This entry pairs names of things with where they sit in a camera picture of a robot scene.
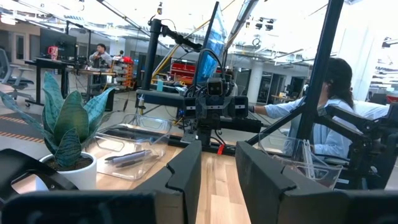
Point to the green snake plant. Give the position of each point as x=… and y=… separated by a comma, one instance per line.
x=68, y=121

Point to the white plant pot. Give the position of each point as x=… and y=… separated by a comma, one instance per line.
x=81, y=175

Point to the black stand post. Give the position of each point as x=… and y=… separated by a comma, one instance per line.
x=154, y=53

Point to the clear plastic bin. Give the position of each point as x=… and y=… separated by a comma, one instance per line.
x=133, y=140
x=304, y=165

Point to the black jointed arm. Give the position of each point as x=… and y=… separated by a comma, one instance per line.
x=367, y=140

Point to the teal box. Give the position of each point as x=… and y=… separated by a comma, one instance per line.
x=160, y=85

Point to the dark grey desk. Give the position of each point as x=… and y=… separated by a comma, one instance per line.
x=161, y=98

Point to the person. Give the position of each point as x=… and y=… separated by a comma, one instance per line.
x=100, y=57
x=339, y=109

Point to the dark mat with orange stripes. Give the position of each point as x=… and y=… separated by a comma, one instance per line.
x=18, y=127

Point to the black standing desk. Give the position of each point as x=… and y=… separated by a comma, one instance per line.
x=49, y=73

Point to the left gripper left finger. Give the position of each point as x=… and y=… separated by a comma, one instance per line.
x=183, y=174

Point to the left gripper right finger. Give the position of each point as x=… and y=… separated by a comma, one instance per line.
x=261, y=180

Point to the orange storage rack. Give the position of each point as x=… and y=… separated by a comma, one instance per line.
x=128, y=73

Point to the black monitor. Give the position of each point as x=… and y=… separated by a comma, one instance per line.
x=57, y=42

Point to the grey office chair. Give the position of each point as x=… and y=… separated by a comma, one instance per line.
x=12, y=77

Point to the black stand beam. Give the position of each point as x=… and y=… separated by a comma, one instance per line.
x=320, y=68

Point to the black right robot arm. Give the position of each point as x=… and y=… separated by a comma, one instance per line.
x=239, y=124

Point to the red tool cabinet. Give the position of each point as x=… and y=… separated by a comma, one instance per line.
x=183, y=71

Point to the black aluminium table frame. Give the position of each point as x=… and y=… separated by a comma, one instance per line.
x=174, y=141

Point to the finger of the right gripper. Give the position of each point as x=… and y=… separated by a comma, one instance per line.
x=201, y=107
x=230, y=107

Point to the black pen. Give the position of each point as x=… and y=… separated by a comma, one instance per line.
x=136, y=161

